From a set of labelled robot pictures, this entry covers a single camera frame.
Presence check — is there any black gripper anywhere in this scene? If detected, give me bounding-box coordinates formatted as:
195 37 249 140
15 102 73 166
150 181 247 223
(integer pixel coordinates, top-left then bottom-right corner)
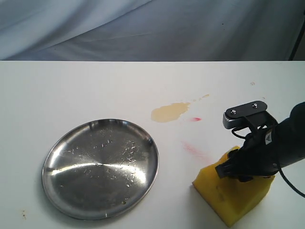
215 124 279 178

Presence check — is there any grey fabric backdrop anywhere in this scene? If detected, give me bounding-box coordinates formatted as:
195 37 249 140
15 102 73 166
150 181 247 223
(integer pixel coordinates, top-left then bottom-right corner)
0 0 305 62

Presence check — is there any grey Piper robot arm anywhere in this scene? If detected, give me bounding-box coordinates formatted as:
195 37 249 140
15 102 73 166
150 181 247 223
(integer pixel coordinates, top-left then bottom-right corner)
215 101 305 178

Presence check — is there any black stand pole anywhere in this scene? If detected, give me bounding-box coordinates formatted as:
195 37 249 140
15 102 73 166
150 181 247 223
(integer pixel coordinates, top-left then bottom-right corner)
288 19 305 61

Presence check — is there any wrist camera with black bracket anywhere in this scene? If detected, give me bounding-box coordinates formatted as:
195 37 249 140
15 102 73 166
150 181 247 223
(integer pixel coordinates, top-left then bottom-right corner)
223 101 278 133

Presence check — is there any yellow sponge block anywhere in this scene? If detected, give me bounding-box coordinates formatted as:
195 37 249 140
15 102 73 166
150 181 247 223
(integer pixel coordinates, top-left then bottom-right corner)
192 146 275 227

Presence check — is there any round stainless steel plate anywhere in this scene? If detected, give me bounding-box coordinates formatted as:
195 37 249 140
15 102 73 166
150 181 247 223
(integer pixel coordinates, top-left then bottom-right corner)
41 119 159 220

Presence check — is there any tan liquid spill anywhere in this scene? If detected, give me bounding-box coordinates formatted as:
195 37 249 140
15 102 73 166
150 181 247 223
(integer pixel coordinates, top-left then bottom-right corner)
151 94 210 123

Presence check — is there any black cable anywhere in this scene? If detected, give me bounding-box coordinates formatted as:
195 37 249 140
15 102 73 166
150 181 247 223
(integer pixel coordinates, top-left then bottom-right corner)
230 126 305 198

